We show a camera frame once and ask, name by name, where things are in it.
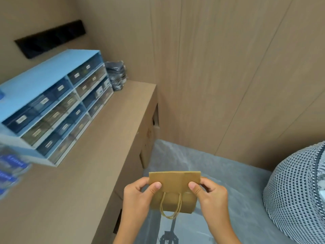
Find person's left hand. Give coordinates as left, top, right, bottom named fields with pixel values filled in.
left=123, top=177, right=162, bottom=227

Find person's right hand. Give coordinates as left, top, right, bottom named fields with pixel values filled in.
left=188, top=177, right=229, bottom=227

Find brown paper bag with handles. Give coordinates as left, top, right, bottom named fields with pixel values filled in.
left=148, top=171, right=201, bottom=219

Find person's right forearm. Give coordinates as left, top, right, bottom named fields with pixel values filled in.
left=208, top=219, right=242, bottom=244

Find person's left forearm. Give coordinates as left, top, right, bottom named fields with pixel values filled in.
left=111, top=221, right=146, bottom=244

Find black tripod stand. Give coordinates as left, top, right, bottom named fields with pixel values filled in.
left=157, top=218, right=179, bottom=244

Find grey floor sheet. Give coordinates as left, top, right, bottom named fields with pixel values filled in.
left=137, top=139, right=295, bottom=244

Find brown wooden counter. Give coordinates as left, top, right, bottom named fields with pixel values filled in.
left=0, top=79, right=160, bottom=244

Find white black dotted beanbag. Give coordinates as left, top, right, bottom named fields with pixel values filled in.
left=263, top=141, right=325, bottom=244

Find stack of dark grey packets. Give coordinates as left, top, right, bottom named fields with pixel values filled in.
left=104, top=60, right=127, bottom=92

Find rows of small labelled boxes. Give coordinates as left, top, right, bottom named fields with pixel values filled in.
left=2, top=56, right=113, bottom=163

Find pile of blue clear packets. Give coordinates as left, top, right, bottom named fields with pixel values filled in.
left=0, top=144, right=33, bottom=201

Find light blue shelf organizer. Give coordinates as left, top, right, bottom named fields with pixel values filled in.
left=0, top=49, right=114, bottom=167

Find black wall panel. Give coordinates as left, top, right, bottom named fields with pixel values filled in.
left=14, top=20, right=86, bottom=60

